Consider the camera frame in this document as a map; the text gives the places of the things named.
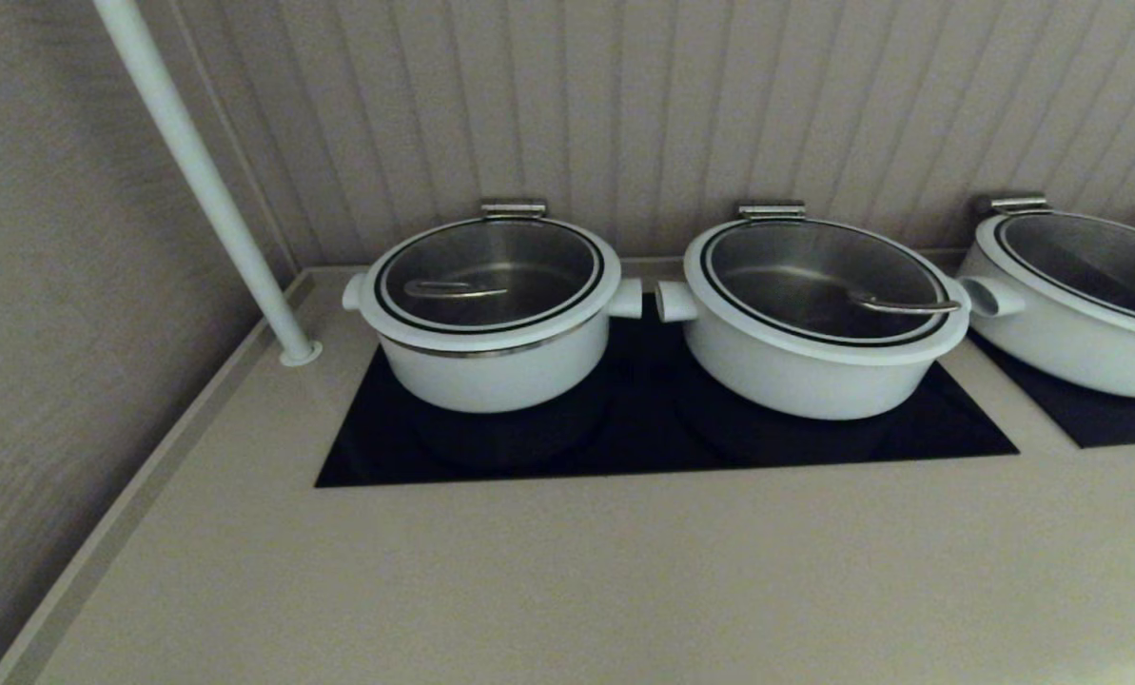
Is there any wide black glass cooktop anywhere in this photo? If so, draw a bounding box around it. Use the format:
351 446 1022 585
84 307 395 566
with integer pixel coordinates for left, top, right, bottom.
315 293 1020 489

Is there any small black glass cooktop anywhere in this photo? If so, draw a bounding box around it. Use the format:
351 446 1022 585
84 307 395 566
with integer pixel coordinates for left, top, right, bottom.
969 328 1135 449

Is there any white round pot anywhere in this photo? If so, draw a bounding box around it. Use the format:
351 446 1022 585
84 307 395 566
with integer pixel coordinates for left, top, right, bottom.
656 276 960 421
957 243 1135 400
342 270 644 415

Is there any glass lid with metal handle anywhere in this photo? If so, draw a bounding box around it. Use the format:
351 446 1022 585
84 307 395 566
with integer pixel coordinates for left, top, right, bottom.
358 217 622 355
683 218 972 366
974 211 1135 342

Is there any white support pole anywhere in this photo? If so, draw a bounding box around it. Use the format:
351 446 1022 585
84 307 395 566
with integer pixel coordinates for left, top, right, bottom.
91 0 323 369

